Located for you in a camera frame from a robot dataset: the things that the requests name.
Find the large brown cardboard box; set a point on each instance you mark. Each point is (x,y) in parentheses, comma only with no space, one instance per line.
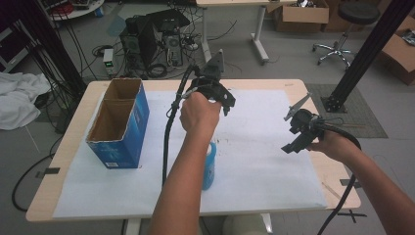
(399,55)

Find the black computer tower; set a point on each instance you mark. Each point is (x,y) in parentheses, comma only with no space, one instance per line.
(138,42)

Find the open brown cardboard box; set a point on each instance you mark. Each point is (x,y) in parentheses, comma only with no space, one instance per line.
(305,14)

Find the black tape cross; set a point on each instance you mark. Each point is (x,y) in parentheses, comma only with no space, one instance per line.
(352,215)

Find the blue plastic bottle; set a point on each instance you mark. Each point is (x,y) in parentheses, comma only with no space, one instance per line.
(209,169)

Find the round white table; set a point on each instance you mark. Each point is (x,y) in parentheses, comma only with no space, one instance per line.
(81,11)

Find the white-legged wooden desk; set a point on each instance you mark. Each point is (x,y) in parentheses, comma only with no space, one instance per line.
(259,29)

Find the black swivel stool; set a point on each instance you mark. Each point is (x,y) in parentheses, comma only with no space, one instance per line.
(357,13)

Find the white cloth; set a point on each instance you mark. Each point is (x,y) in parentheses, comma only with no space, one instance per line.
(19,98)

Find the silver computer tower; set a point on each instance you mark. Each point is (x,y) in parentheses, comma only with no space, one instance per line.
(173,49)

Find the black curtain stand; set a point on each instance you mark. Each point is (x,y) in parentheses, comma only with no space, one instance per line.
(55,52)

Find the blue cardboard box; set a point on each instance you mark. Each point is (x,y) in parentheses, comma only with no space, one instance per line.
(130,130)

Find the white table leg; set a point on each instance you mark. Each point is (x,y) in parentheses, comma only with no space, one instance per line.
(132,227)

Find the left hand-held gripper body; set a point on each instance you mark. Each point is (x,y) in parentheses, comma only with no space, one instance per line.
(212,85)

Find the person's right hand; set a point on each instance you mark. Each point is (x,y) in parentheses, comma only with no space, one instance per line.
(334,147)

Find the black tape strip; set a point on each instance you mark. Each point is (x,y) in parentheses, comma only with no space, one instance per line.
(49,171)

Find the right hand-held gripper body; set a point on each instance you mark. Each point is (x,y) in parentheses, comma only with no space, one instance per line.
(308,125)

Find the person's left hand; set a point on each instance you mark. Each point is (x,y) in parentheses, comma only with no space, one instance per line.
(199,114)

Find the white paper sheet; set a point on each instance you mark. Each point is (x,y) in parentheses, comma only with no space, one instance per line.
(261,163)

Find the white power supply unit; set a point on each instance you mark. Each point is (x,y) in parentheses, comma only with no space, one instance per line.
(108,60)

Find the black metal post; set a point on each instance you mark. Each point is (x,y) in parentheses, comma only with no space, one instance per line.
(368,49)

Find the grey floor mat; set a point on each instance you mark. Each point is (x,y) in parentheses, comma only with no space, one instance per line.
(365,120)

